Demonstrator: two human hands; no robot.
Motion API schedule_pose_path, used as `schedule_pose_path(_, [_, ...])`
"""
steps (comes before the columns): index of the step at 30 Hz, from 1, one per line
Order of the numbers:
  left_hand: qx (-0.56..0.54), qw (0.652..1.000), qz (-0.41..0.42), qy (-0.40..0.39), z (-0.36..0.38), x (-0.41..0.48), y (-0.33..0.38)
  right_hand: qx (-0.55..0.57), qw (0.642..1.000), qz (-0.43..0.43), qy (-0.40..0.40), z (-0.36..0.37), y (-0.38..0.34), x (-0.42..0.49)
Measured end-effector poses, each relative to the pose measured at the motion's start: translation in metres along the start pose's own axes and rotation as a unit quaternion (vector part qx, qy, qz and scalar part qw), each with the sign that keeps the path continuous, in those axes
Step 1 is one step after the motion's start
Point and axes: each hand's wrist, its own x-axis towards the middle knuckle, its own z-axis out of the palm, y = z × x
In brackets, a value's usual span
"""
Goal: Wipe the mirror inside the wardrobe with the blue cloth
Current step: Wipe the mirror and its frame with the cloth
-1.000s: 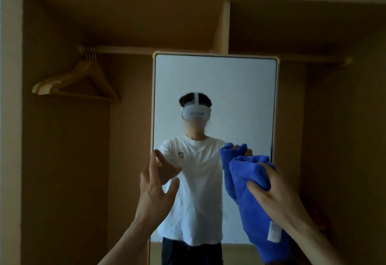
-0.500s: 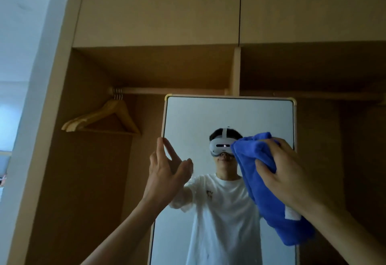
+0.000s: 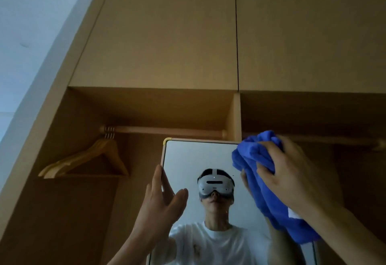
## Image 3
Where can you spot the wooden wardrobe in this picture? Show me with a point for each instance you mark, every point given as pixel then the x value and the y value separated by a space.
pixel 90 213

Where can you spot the person's left hand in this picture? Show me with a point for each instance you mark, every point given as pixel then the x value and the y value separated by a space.
pixel 156 210

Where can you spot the wooden clothes rail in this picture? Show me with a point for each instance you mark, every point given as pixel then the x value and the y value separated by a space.
pixel 169 130

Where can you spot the blue microfibre cloth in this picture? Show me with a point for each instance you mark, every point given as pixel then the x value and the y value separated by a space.
pixel 271 201

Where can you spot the tall framed mirror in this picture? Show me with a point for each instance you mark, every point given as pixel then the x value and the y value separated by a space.
pixel 187 165

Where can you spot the wooden clothes hanger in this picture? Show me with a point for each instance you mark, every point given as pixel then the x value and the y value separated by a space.
pixel 64 162
pixel 116 159
pixel 75 161

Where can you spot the person's right hand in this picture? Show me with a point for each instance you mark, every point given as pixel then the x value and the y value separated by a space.
pixel 295 177

